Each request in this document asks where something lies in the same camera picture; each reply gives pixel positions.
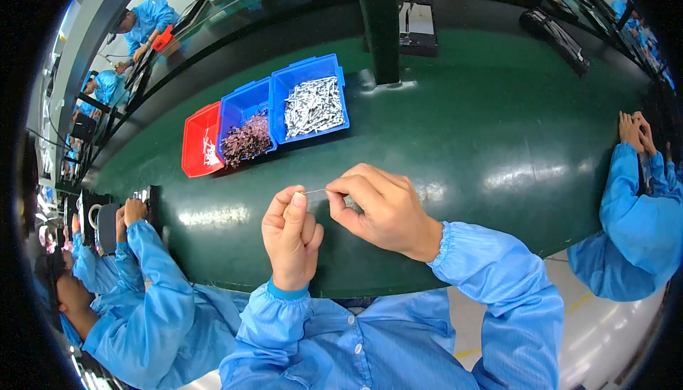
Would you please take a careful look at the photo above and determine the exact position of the heap of silver metal parts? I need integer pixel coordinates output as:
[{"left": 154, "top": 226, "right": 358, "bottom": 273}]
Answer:
[{"left": 284, "top": 76, "right": 345, "bottom": 140}]

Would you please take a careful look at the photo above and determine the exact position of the person's left hand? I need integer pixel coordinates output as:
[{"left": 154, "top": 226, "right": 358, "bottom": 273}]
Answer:
[{"left": 261, "top": 185, "right": 325, "bottom": 293}]

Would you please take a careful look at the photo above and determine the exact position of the heap of white small parts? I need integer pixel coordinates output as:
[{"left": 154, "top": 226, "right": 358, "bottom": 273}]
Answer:
[{"left": 202, "top": 128, "right": 221, "bottom": 167}]

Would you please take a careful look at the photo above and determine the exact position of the person's body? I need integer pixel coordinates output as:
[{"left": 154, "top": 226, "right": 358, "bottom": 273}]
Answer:
[{"left": 219, "top": 288, "right": 566, "bottom": 390}]

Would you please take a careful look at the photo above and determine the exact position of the red plastic holder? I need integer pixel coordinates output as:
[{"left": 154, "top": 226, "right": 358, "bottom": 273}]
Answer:
[{"left": 152, "top": 25, "right": 175, "bottom": 53}]

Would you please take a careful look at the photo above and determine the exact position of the small blue plastic bin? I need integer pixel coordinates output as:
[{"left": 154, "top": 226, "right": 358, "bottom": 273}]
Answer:
[{"left": 217, "top": 76, "right": 279, "bottom": 167}]

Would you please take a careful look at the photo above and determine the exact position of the dark green post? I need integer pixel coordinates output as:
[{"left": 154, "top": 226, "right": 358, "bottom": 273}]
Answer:
[{"left": 349, "top": 0, "right": 401, "bottom": 86}]

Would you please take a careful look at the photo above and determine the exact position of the heap of brown small parts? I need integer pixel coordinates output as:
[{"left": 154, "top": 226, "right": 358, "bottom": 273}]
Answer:
[{"left": 221, "top": 108, "right": 273, "bottom": 169}]

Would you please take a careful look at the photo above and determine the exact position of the red plastic bin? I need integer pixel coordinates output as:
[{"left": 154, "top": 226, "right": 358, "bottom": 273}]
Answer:
[{"left": 181, "top": 101, "right": 225, "bottom": 179}]

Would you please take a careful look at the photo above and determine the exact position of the large blue plastic bin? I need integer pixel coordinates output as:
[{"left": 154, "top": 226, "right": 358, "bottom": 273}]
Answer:
[{"left": 269, "top": 53, "right": 351, "bottom": 146}]

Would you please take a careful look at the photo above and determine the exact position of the person's right hand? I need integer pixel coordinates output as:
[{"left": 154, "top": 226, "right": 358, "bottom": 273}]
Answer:
[{"left": 325, "top": 163, "right": 445, "bottom": 263}]

